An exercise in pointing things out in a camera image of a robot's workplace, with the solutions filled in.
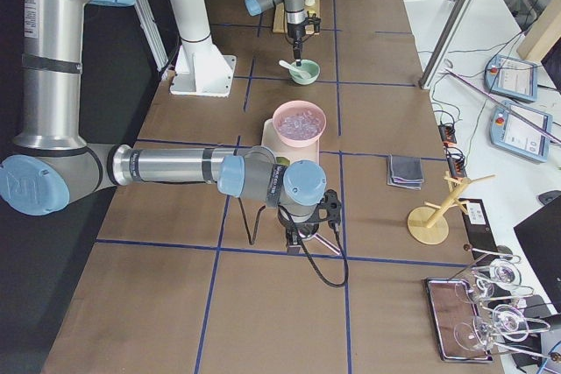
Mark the grey folded cloth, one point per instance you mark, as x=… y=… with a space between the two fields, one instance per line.
x=405 y=172

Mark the bamboo cutting board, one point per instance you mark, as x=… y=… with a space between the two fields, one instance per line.
x=279 y=16

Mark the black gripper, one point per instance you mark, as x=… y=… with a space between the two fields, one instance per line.
x=301 y=229
x=295 y=32

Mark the pink bowl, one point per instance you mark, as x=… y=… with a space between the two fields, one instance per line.
x=298 y=107

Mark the near teach pendant tablet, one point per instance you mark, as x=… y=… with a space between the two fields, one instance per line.
x=510 y=133

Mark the aluminium frame post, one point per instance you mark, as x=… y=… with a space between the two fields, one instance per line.
x=451 y=26

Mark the wooden mug tree stand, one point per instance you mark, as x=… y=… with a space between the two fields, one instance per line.
x=427 y=224

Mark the wine glass rack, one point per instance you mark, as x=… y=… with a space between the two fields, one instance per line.
x=493 y=284

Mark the white plastic spoon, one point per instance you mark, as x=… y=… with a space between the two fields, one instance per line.
x=292 y=68

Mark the black power strip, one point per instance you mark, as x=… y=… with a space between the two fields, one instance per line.
x=454 y=156

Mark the far teach pendant tablet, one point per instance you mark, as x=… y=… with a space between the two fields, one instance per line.
x=512 y=78

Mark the clear ice cubes pile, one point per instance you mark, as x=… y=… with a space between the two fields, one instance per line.
x=300 y=126

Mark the black framed tray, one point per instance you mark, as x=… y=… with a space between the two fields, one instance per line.
x=449 y=307

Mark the green bowl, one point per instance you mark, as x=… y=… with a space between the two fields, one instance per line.
x=308 y=65

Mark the cream plastic tray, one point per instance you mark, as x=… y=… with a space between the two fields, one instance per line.
x=290 y=149

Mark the green lime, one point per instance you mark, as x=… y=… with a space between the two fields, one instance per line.
x=283 y=161

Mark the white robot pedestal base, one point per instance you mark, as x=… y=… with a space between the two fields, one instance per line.
x=201 y=69

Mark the teach pendant tablet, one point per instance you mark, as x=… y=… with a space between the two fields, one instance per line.
x=512 y=78
x=510 y=133

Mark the steel ice scoop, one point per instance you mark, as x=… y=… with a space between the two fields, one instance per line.
x=323 y=241

